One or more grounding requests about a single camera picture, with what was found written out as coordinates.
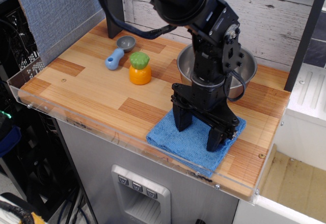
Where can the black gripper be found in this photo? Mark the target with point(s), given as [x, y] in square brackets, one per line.
[207, 101]

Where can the blue cloth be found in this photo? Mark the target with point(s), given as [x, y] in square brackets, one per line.
[189, 146]

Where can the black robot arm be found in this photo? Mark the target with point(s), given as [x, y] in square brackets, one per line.
[214, 28]

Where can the grey toy fridge cabinet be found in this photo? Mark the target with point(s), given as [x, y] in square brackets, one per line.
[93, 154]

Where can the steel bowl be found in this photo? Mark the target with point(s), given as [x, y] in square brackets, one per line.
[186, 60]

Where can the orange toy carrot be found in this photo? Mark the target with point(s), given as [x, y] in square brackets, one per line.
[140, 71]

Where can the silver dispenser panel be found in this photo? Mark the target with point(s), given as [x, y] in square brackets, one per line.
[140, 199]

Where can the white toy sink unit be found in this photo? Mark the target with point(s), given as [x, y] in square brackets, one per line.
[293, 183]

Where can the blue grey toy scoop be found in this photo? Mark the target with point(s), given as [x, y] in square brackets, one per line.
[124, 44]

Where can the black crate rack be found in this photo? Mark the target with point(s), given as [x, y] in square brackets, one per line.
[37, 164]

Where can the blue fabric panel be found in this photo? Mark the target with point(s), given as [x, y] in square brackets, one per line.
[58, 24]

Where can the yellow object bottom left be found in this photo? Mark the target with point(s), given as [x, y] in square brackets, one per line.
[32, 219]

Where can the clear acrylic guard rail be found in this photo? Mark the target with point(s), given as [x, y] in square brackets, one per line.
[77, 89]

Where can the dark right post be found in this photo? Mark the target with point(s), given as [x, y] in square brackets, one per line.
[304, 43]

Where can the dark post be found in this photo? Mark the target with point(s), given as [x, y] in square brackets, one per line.
[116, 8]
[304, 43]

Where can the dark left post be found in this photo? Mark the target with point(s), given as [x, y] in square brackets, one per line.
[116, 8]

